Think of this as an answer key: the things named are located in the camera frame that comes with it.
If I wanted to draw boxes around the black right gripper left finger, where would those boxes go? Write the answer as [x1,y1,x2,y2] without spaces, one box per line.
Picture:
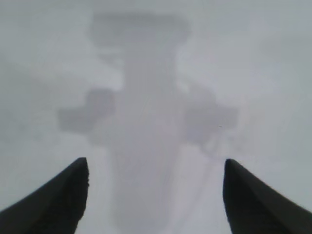
[0,157,90,234]

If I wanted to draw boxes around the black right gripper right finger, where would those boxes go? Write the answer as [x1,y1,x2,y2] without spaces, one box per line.
[223,158,312,234]

